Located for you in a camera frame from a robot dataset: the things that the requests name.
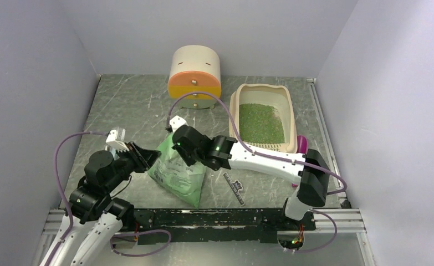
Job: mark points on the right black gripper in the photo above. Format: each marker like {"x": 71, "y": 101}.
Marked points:
{"x": 188, "y": 160}

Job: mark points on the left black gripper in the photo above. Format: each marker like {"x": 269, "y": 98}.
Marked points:
{"x": 143, "y": 158}

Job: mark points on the green litter bag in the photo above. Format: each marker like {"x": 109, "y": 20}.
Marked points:
{"x": 171, "y": 172}

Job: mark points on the magenta plastic scoop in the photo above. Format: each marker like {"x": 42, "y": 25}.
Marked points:
{"x": 302, "y": 143}

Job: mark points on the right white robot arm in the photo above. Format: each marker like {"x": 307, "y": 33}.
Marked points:
{"x": 307, "y": 170}

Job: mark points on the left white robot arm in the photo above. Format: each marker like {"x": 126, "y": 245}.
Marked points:
{"x": 95, "y": 216}

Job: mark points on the beige litter box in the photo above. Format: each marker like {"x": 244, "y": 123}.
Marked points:
{"x": 264, "y": 116}

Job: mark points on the beige orange drawer cabinet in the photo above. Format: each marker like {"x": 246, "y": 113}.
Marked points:
{"x": 195, "y": 68}

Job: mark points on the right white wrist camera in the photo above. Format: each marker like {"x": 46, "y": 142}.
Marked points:
{"x": 174, "y": 123}

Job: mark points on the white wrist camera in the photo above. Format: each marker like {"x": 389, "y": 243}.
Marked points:
{"x": 115, "y": 139}
{"x": 174, "y": 123}

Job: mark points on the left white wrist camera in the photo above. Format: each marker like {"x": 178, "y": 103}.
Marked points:
{"x": 115, "y": 139}

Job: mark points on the black mounting rail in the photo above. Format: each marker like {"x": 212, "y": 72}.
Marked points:
{"x": 217, "y": 225}

